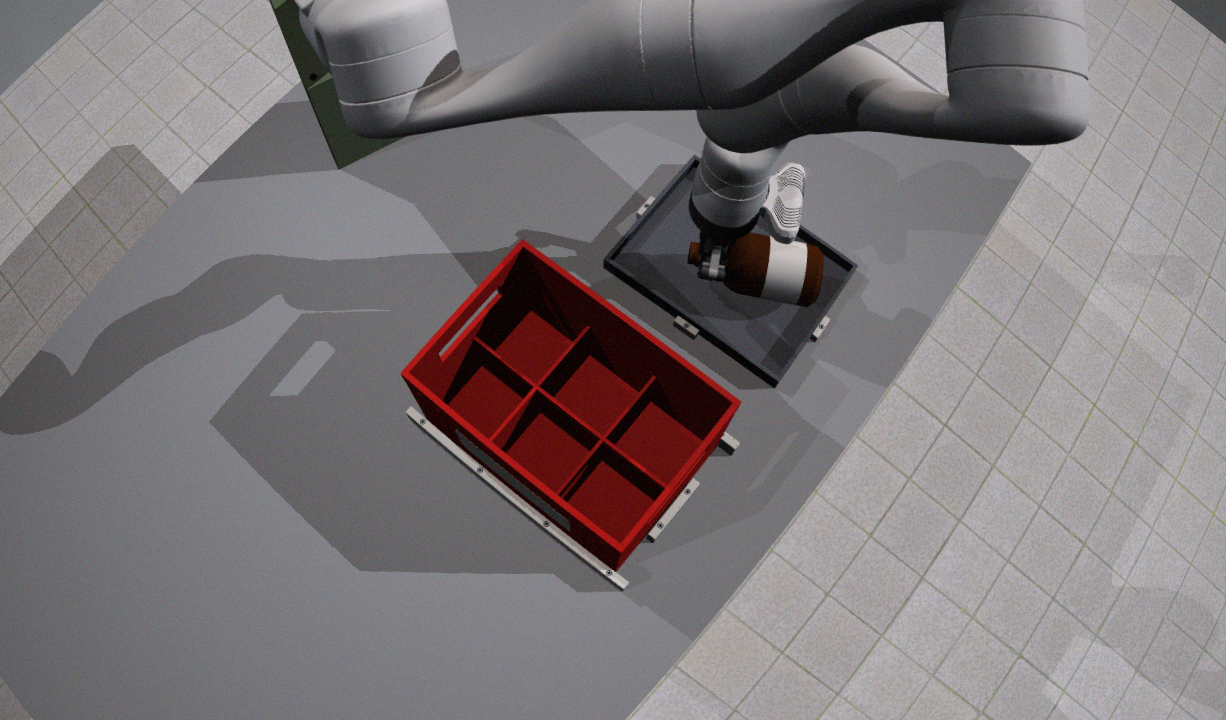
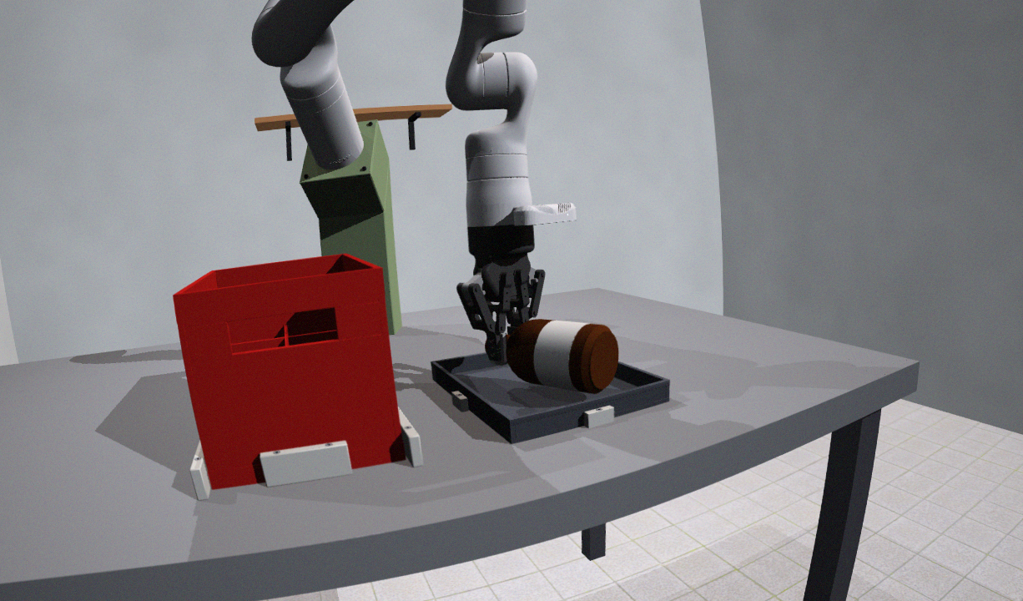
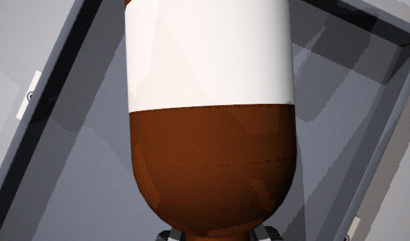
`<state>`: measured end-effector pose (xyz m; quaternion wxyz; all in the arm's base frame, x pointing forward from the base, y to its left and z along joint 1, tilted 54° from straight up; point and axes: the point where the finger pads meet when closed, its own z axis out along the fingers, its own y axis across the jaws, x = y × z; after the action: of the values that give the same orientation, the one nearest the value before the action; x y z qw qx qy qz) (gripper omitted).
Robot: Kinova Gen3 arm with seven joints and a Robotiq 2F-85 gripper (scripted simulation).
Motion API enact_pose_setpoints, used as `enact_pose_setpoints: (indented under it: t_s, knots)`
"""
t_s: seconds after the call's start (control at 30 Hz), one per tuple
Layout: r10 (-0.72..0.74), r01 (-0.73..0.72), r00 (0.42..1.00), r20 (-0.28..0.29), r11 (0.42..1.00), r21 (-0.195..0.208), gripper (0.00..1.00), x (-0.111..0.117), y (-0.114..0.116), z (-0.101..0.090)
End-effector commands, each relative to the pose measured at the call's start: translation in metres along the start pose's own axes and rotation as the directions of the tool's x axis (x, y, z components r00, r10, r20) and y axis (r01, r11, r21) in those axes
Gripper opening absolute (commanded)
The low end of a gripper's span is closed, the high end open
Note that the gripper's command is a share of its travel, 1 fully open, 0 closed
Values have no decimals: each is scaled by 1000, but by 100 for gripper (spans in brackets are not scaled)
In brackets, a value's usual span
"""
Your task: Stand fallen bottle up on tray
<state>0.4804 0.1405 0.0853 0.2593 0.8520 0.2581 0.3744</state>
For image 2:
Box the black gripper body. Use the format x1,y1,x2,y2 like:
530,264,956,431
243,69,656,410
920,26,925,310
468,225,535,302

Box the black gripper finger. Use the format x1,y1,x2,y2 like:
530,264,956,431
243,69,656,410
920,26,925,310
456,269,513,366
506,268,545,335

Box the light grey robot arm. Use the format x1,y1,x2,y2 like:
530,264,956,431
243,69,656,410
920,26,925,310
252,0,577,227

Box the red crate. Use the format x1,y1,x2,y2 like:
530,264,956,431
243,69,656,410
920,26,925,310
173,254,406,490

